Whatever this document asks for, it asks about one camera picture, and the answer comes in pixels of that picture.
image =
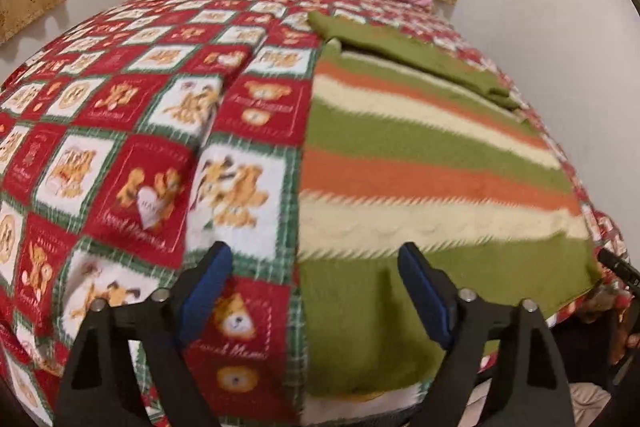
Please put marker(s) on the green striped knit sweater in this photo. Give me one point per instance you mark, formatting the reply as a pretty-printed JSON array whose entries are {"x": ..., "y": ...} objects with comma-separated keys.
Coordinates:
[{"x": 425, "y": 187}]

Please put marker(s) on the beige cloth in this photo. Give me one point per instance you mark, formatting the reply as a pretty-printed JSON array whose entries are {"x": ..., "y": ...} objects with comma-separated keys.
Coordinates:
[{"x": 592, "y": 404}]

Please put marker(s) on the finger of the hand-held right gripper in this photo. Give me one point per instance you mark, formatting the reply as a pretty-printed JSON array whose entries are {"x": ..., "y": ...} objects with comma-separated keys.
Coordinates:
[{"x": 622, "y": 271}]

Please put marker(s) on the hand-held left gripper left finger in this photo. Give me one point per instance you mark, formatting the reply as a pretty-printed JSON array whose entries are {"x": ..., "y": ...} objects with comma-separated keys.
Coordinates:
[{"x": 207, "y": 287}]

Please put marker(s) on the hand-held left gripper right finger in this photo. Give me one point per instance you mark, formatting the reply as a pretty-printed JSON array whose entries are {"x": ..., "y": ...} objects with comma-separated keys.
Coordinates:
[{"x": 425, "y": 287}]

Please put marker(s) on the red printed bear blanket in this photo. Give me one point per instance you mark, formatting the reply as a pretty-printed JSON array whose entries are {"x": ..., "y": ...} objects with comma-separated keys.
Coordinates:
[{"x": 150, "y": 132}]

